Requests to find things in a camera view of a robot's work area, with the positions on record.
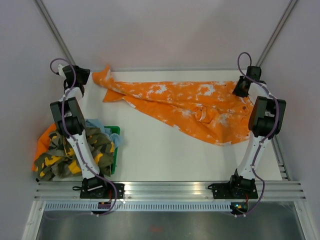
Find orange white tie-dye trousers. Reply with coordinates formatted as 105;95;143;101
92;66;253;146

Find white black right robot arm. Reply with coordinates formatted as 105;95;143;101
227;66;287;198

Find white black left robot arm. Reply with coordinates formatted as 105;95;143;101
50;64;109;199

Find camouflage trousers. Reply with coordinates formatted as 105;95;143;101
35;127;115;181

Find green plastic bin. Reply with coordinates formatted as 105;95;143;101
104;125;123;175

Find orange garment in pile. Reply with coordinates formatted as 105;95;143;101
31;123;57;172

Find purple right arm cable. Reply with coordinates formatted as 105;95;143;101
222;51;280;218

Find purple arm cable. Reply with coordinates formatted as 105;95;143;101
222;51;280;218
44;57;117;221

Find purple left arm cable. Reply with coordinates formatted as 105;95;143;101
44;57;117;221

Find left aluminium frame post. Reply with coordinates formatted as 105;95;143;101
33;0;76;65

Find aluminium frame post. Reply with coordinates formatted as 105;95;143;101
33;0;76;65
256;0;299;67

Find right aluminium frame post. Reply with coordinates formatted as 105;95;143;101
256;0;299;67

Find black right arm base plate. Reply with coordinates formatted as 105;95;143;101
207;183;259;200

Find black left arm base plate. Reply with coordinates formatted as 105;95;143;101
79;183;125;200

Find aluminium mounting rail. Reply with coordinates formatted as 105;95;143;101
33;181;306;202

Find white slotted cable duct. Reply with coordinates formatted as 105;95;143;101
45;201;231;212

